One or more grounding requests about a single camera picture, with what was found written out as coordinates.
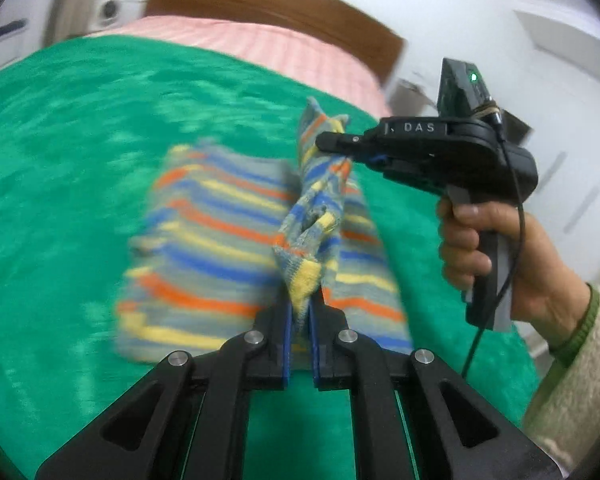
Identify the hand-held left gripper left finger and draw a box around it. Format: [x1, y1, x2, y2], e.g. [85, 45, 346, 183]
[35, 280, 293, 480]

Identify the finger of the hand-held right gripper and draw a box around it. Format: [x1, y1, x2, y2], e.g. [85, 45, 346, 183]
[315, 131, 381, 160]

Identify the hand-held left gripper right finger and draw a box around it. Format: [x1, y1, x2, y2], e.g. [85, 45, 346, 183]
[307, 285, 563, 480]

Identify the striped knit sweater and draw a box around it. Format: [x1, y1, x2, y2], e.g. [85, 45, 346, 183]
[114, 97, 415, 365]

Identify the person's right forearm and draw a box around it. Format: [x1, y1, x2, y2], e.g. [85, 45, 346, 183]
[522, 282, 600, 476]

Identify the person's right hand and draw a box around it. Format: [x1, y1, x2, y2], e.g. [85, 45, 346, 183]
[437, 197, 593, 331]

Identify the pink striped bed sheet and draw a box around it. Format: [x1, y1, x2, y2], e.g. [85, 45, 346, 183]
[87, 15, 393, 118]

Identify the wooden headboard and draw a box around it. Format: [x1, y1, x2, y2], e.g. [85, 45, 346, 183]
[144, 0, 407, 86]

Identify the green floral blanket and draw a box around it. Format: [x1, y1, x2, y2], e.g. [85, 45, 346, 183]
[0, 35, 541, 480]

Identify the white round camera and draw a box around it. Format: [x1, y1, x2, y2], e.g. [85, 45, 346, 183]
[96, 0, 123, 28]

